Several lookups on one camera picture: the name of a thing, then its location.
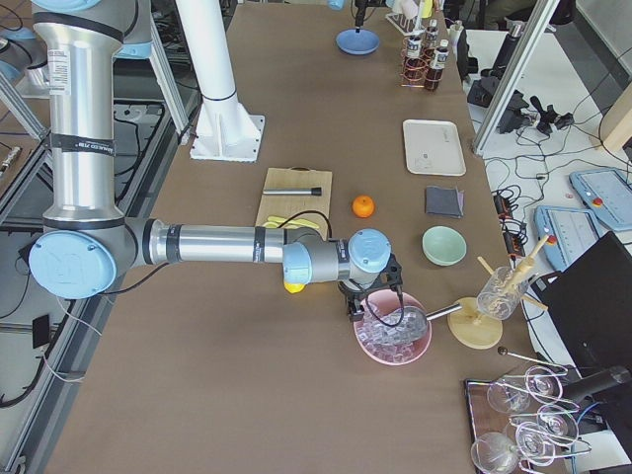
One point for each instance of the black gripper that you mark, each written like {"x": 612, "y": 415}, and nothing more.
{"x": 360, "y": 6}

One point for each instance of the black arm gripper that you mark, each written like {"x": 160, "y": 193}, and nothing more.
{"x": 352, "y": 295}

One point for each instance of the blue round plate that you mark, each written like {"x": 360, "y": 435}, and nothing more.
{"x": 357, "y": 42}

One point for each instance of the pink bowl with ice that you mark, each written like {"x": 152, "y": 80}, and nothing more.
{"x": 385, "y": 338}

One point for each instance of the yellow lemon left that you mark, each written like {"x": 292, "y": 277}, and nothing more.
{"x": 293, "y": 288}

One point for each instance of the steel ice scoop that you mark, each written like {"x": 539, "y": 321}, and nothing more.
{"x": 415, "y": 322}

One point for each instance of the dark tea bottle front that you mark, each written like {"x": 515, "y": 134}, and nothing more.
{"x": 413, "y": 65}

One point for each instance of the dark tea bottle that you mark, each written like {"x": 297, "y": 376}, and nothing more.
{"x": 437, "y": 61}
{"x": 413, "y": 65}
{"x": 431, "y": 34}

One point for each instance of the dark tea bottle back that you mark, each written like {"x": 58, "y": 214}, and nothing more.
{"x": 431, "y": 34}

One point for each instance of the orange mandarin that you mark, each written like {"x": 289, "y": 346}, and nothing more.
{"x": 363, "y": 206}

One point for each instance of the dark tea bottle middle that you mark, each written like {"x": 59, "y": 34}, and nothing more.
{"x": 437, "y": 61}

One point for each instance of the wooden cutting board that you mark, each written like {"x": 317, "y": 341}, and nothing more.
{"x": 286, "y": 206}

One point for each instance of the green bowl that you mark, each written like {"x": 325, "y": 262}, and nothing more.
{"x": 443, "y": 246}

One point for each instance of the yellow plastic knife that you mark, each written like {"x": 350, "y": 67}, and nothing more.
{"x": 277, "y": 222}

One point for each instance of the steel muddler black tip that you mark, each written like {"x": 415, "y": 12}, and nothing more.
{"x": 314, "y": 191}

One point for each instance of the grey folded cloth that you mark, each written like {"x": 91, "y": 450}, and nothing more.
{"x": 444, "y": 201}

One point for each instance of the glass mug on stand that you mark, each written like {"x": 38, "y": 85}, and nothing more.
{"x": 497, "y": 299}

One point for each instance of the cream rabbit tray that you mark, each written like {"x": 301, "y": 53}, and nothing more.
{"x": 433, "y": 148}

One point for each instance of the wine glass tray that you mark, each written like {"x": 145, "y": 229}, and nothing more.
{"x": 523, "y": 422}

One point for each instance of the teach pendant near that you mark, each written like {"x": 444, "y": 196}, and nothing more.
{"x": 571, "y": 231}

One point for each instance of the teach pendant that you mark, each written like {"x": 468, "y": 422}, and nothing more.
{"x": 607, "y": 194}
{"x": 571, "y": 231}

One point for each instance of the black laptop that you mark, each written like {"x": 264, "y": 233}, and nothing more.
{"x": 590, "y": 304}

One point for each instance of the teach pendant far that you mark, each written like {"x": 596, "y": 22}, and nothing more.
{"x": 607, "y": 194}

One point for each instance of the copper wire bottle rack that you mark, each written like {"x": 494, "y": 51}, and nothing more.
{"x": 427, "y": 55}

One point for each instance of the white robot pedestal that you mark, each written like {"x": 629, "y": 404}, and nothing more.
{"x": 225, "y": 131}

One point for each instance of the aluminium frame post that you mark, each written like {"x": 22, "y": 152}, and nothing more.
{"x": 535, "y": 27}

